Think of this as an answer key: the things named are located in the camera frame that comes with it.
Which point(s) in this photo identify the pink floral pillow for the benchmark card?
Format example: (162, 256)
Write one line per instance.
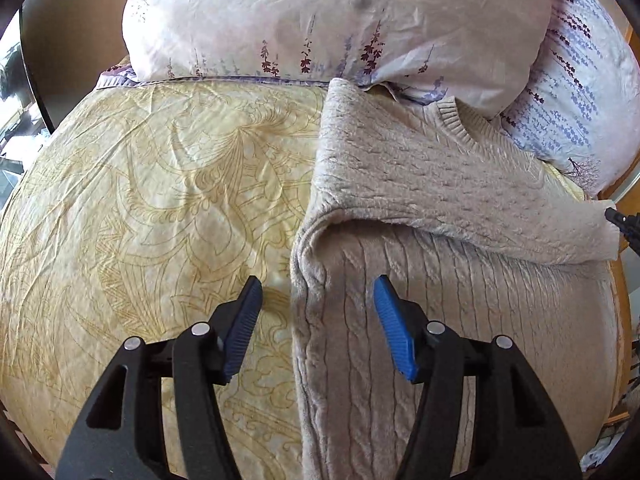
(325, 15)

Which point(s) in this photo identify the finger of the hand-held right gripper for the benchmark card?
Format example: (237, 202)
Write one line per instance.
(625, 222)

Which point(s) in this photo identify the wooden bed frame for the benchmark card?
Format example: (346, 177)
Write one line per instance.
(625, 310)

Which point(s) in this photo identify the dark rimmed board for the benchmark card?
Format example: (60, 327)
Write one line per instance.
(70, 20)

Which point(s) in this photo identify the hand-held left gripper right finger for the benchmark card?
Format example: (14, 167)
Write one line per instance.
(395, 330)

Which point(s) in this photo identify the yellow patterned bedsheet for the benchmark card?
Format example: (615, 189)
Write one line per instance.
(150, 210)

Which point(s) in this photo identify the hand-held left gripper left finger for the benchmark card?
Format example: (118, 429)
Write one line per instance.
(244, 322)

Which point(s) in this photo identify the window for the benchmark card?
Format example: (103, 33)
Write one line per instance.
(15, 110)

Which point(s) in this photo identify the white pillow with purple flowers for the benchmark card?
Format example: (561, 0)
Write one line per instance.
(585, 85)

